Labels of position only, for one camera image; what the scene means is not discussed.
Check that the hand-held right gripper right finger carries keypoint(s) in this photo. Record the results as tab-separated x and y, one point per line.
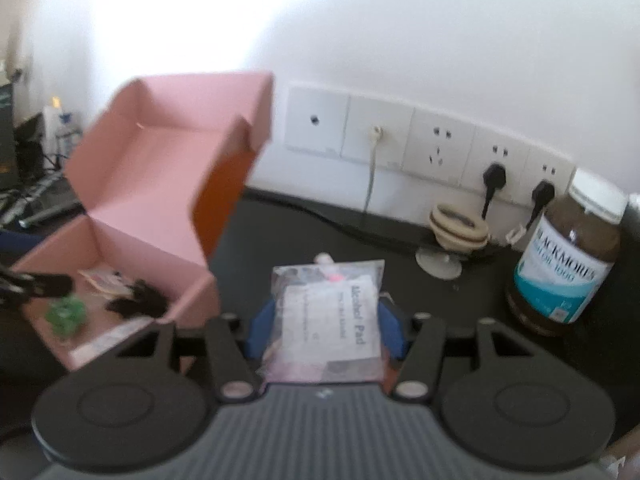
395	335

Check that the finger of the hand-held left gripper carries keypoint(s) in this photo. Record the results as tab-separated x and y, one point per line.
45	285

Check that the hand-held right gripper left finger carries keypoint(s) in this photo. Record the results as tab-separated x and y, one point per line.
259	332

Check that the small green toy block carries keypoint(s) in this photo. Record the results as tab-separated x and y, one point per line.
65	315

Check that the clear bag of wipes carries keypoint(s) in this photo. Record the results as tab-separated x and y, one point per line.
325	320

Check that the black hair clip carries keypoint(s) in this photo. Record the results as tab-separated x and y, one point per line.
137	300

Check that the pink cardboard box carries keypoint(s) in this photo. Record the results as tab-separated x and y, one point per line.
165	170

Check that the black desktop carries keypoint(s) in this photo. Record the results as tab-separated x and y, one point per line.
280	230

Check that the small printed card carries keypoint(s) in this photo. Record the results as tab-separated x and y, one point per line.
102	281

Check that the white round base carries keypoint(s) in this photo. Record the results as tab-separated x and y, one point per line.
440	265

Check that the black box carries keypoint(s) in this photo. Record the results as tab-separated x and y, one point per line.
30	150

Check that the clear bottle white label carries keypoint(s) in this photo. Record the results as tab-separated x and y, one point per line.
69	135

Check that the brown supplement bottle white cap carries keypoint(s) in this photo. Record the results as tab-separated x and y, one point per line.
565	260

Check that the black power plug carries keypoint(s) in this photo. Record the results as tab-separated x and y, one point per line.
495	175
544	192

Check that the dark grey cushion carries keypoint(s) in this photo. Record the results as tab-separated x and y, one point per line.
631	220

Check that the white wall data jack plate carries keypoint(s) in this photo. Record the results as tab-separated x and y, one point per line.
377	150

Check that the white wall plate round hole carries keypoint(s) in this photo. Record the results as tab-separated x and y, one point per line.
315	120

